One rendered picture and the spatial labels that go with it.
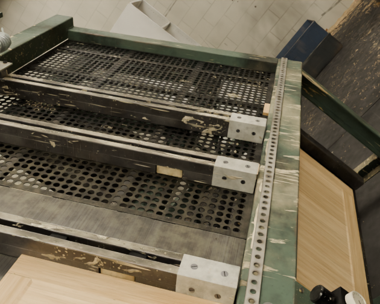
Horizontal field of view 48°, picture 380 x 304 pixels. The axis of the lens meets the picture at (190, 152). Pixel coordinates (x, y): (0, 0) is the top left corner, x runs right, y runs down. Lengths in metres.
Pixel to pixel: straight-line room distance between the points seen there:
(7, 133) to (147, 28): 3.28
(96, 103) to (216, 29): 4.40
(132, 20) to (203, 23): 1.53
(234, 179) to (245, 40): 4.74
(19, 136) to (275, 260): 0.87
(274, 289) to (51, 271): 0.48
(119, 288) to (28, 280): 0.19
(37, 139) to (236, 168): 0.63
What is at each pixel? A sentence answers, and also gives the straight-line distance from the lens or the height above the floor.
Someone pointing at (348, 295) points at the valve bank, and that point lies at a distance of 0.95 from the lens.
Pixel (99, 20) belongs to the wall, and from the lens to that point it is 6.22.
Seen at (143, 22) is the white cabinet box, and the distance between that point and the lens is 4.61.
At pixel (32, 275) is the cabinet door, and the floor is 1.26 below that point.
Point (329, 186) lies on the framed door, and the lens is 2.07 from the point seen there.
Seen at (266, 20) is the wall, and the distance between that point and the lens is 5.89.
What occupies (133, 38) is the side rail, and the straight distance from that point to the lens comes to 2.31.
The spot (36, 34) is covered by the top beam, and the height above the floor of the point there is 1.89.
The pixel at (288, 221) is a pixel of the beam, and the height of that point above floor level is 0.82.
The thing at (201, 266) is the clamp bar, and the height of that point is 0.99.
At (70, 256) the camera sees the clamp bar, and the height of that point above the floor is 1.22.
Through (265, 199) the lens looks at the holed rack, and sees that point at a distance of 1.17.
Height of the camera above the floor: 1.28
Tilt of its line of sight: 8 degrees down
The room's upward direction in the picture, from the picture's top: 53 degrees counter-clockwise
